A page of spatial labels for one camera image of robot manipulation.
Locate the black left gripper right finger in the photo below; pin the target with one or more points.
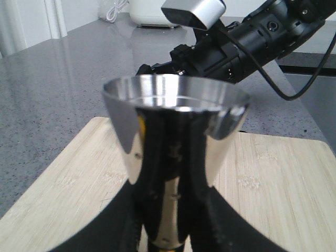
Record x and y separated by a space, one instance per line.
218 227

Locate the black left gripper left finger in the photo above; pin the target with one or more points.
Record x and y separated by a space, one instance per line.
116 228

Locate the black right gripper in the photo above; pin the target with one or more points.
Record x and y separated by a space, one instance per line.
213 56

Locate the steel double jigger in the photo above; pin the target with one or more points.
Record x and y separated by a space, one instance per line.
174 132

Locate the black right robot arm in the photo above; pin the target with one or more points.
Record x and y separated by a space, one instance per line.
277 28

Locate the wooden cutting board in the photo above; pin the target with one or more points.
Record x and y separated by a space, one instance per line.
284 187

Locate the white appliance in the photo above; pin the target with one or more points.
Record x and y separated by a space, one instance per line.
148 13

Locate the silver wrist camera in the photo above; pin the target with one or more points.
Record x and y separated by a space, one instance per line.
202 14

